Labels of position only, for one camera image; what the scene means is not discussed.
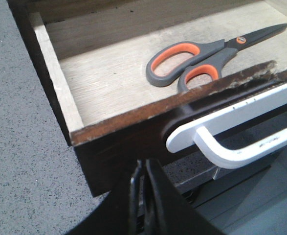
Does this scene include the grey orange scissors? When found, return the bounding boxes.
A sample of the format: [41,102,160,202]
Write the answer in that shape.
[146,23,287,93]

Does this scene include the white drawer handle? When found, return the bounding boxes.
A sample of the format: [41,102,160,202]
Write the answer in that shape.
[166,83,287,169]

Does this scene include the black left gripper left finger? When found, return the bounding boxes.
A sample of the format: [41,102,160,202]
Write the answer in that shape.
[67,160,143,235]

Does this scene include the grey cabinet door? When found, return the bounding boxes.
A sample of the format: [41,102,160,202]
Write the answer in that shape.
[196,161,287,235]

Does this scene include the wooden drawer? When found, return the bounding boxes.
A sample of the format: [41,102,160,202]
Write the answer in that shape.
[8,0,287,196]

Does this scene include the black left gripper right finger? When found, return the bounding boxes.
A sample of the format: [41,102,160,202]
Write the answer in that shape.
[143,159,223,235]

